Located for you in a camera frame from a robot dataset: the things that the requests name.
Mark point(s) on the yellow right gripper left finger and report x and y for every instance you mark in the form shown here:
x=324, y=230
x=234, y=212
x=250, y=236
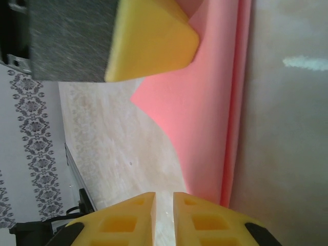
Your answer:
x=143, y=220

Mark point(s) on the pink cloth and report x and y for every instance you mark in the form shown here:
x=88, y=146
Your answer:
x=205, y=102

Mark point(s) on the aluminium side rail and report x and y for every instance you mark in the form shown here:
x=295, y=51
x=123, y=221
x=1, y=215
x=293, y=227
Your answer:
x=77, y=174

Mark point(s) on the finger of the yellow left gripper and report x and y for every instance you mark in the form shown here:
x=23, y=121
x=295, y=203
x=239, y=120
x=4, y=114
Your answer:
x=153, y=38

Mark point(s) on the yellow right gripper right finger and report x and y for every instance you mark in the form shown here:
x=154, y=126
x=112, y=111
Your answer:
x=184, y=220

